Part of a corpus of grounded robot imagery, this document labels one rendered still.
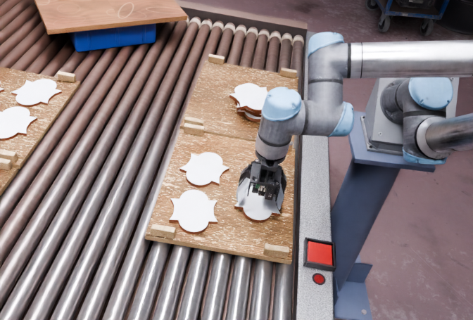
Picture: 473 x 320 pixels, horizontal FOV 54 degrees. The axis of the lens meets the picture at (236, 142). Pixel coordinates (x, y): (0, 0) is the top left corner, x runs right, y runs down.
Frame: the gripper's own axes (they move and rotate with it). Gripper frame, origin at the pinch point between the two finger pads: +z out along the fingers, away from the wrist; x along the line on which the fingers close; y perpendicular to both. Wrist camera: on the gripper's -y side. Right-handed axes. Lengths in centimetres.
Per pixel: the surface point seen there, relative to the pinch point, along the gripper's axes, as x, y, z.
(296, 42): 9, -96, 7
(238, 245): -3.4, 14.3, 0.8
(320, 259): 16.4, 13.7, 1.5
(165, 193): -23.9, 2.0, 1.2
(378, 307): 67, -34, 97
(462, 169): 132, -142, 101
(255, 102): -4.5, -35.5, -4.1
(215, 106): -17.2, -38.8, 2.9
